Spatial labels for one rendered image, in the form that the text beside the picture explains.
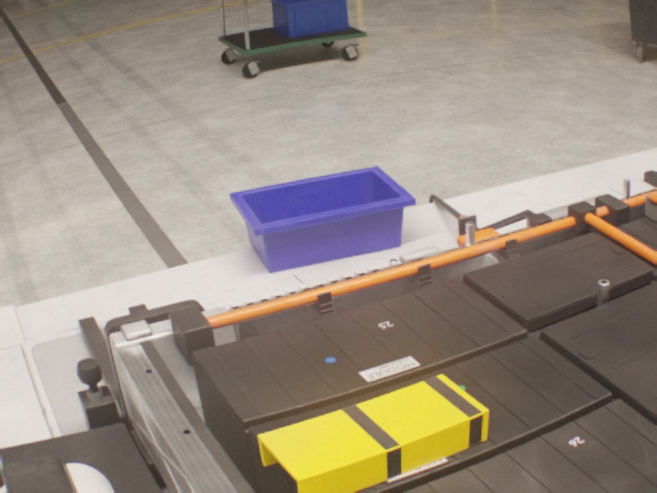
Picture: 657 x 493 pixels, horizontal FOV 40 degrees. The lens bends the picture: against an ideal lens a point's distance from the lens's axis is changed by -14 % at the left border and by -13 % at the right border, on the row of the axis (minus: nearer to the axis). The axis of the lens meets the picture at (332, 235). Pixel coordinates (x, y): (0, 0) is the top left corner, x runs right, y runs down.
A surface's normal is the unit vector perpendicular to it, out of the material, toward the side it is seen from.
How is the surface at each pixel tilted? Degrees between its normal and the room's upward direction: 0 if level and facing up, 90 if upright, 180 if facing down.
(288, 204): 85
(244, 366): 0
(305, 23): 88
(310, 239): 95
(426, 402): 0
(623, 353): 0
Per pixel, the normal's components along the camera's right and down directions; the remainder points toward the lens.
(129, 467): -0.07, -0.92
